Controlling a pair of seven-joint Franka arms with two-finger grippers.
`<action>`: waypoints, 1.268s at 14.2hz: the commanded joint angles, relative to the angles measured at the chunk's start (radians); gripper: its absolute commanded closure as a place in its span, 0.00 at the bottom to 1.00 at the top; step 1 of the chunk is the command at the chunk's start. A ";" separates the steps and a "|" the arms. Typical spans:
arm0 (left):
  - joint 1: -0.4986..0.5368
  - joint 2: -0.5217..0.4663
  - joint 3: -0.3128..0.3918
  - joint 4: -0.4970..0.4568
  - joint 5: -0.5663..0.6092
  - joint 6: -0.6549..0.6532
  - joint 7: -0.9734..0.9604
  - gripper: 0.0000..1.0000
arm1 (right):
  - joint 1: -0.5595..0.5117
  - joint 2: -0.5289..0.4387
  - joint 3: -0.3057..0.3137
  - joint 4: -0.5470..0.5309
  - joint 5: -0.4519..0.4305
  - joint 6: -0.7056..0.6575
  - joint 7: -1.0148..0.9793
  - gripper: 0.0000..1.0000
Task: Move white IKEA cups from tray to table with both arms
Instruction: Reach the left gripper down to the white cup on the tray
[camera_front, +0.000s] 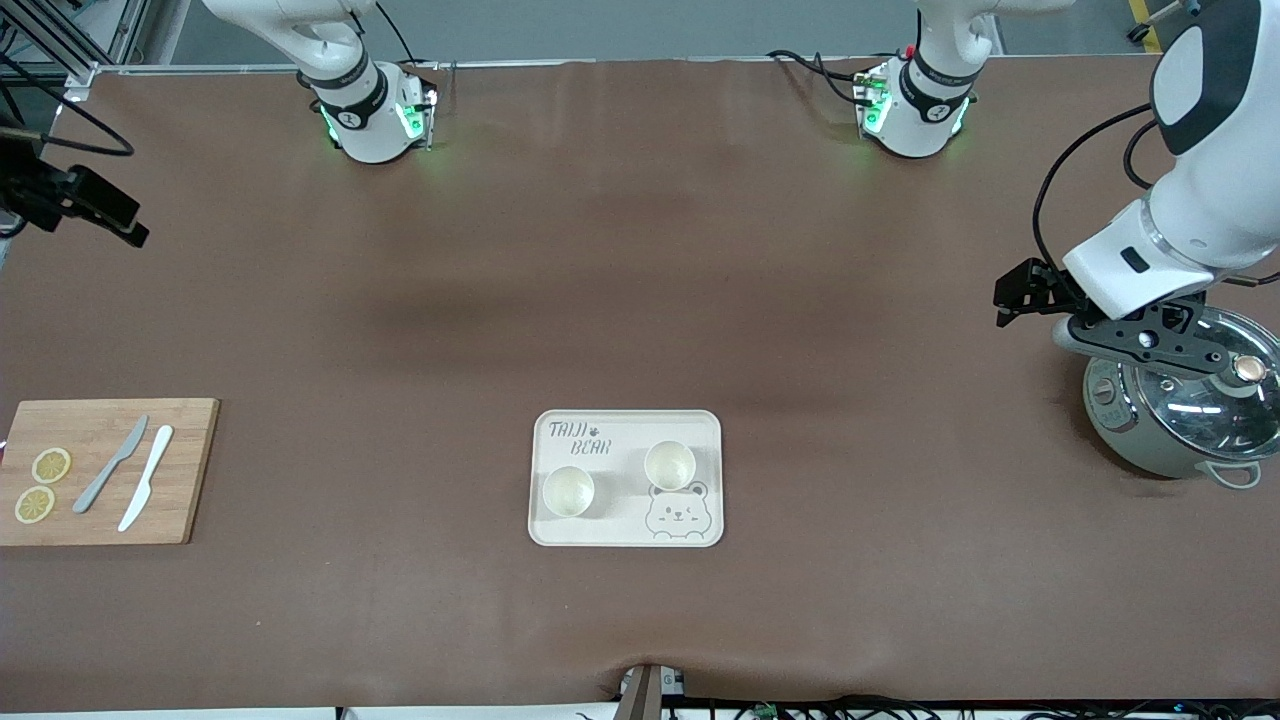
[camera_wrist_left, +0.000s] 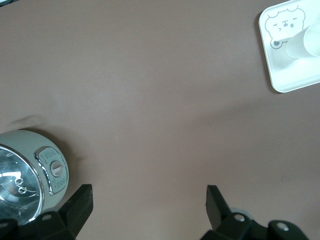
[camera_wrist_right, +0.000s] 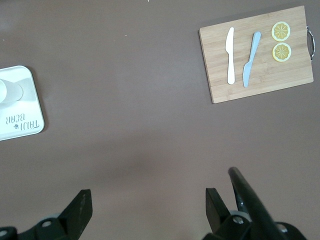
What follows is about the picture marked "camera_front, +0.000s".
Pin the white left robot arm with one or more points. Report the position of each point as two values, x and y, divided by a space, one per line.
1220 190

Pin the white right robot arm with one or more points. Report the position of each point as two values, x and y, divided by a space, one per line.
365 125

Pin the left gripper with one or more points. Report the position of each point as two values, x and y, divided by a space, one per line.
1046 287

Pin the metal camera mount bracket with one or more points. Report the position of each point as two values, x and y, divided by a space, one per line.
645 695

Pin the grey-green electric pot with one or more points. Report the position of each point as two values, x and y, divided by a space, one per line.
1150 440

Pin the glass pot lid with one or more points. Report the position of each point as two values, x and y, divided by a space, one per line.
1200 415

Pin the cream bear print tray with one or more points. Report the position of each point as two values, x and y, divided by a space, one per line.
625 525

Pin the grey plastic knife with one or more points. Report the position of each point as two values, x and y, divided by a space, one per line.
110 465

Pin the aluminium frame structure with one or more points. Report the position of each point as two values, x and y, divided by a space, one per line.
120 30

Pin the white IKEA cup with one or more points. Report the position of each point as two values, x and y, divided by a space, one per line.
670 465
568 492

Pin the yellow lemon slice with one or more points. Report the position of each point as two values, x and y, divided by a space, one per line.
52 465
35 505

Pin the bamboo cutting board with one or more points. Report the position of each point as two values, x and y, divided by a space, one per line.
190 470

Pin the white plastic knife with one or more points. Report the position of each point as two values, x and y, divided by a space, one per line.
148 478

